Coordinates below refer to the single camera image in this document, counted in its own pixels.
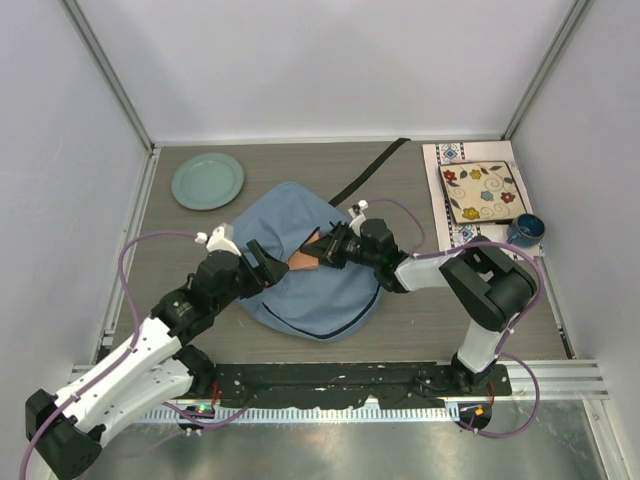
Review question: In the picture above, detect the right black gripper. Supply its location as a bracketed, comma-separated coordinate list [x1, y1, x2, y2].
[302, 220, 380, 268]

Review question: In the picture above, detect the light blue backpack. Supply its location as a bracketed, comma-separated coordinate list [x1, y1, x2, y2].
[227, 136, 412, 342]

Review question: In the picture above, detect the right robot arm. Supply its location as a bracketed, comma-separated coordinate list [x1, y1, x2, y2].
[301, 219, 540, 395]

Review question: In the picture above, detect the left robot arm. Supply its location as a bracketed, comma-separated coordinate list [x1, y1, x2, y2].
[23, 233, 288, 479]

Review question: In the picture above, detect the teal round plate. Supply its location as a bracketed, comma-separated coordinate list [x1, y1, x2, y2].
[171, 153, 245, 211]

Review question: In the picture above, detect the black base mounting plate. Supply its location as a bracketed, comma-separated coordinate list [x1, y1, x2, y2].
[206, 362, 512, 410]

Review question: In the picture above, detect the patterned white placemat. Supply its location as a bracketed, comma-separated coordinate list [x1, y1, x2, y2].
[422, 141, 533, 250]

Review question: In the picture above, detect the floral square plate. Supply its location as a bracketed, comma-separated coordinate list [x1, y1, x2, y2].
[438, 161, 528, 225]

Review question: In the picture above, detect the dark blue mug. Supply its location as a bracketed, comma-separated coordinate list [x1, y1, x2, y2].
[506, 213, 546, 248]

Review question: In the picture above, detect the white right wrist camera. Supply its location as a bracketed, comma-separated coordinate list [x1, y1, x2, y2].
[348, 200, 369, 235]

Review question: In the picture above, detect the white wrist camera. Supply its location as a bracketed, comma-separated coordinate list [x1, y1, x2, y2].
[194, 223, 242, 256]
[348, 200, 369, 235]

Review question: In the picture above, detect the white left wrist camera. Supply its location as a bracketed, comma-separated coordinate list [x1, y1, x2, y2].
[194, 223, 242, 256]

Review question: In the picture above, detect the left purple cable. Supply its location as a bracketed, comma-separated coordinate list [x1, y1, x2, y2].
[17, 229, 251, 480]

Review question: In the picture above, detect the slotted cable duct rail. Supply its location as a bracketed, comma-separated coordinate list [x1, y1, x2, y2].
[138, 403, 459, 424]

